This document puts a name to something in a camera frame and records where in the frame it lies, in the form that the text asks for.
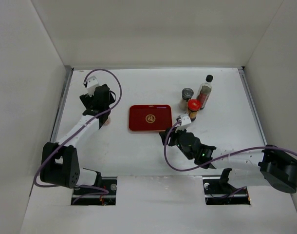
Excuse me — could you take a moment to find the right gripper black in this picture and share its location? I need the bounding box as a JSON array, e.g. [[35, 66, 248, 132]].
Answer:
[[159, 124, 193, 159]]

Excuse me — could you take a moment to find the red lid sauce jar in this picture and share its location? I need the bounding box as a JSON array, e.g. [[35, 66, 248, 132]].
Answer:
[[186, 99, 201, 122]]

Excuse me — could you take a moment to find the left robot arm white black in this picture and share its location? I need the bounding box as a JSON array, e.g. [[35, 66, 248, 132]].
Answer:
[[39, 84, 115, 195]]

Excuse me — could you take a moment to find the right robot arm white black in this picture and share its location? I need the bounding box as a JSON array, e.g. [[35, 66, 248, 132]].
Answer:
[[159, 127, 297, 197]]

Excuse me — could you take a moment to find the red lacquer tray gold emblem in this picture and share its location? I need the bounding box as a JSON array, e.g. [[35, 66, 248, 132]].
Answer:
[[129, 105, 172, 132]]

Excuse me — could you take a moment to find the jar with white pink lid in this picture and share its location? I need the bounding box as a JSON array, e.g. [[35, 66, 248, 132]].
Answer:
[[100, 116, 111, 127]]

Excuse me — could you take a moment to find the jar with dark grey lid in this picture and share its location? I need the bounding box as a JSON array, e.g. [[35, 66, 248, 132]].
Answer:
[[179, 88, 194, 111]]

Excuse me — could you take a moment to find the tall clear bottle black cap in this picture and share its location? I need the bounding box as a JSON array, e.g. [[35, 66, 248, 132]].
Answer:
[[196, 75, 213, 110]]

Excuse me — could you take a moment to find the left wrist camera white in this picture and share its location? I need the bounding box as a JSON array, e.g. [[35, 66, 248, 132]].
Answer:
[[84, 76, 100, 96]]

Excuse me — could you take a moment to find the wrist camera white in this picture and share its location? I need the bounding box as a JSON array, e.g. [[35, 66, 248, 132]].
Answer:
[[176, 114, 191, 130], [84, 76, 100, 96]]

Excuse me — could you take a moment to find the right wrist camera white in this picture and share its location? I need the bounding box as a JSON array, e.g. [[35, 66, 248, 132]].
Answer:
[[176, 114, 191, 130]]

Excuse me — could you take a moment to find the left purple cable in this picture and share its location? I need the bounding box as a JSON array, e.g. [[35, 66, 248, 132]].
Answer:
[[33, 69, 122, 204]]

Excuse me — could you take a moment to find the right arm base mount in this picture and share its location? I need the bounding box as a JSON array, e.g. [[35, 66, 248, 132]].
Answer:
[[203, 169, 250, 205]]

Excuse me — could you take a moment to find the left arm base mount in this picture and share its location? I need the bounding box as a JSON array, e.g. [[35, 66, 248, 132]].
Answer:
[[71, 172, 118, 206]]

